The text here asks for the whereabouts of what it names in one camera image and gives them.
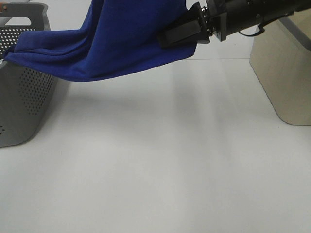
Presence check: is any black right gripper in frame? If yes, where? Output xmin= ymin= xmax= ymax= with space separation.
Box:
xmin=157 ymin=0 xmax=227 ymax=48

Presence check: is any blue towel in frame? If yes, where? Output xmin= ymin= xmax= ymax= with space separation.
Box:
xmin=4 ymin=0 xmax=196 ymax=82

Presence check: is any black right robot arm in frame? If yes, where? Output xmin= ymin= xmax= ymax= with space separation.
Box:
xmin=157 ymin=0 xmax=311 ymax=48

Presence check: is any beige plastic basket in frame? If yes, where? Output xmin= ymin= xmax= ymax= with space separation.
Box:
xmin=249 ymin=10 xmax=311 ymax=126

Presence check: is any grey perforated laundry basket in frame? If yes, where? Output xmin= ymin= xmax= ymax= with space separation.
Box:
xmin=0 ymin=2 xmax=58 ymax=147

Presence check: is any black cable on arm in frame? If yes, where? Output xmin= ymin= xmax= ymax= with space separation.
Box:
xmin=239 ymin=11 xmax=296 ymax=37

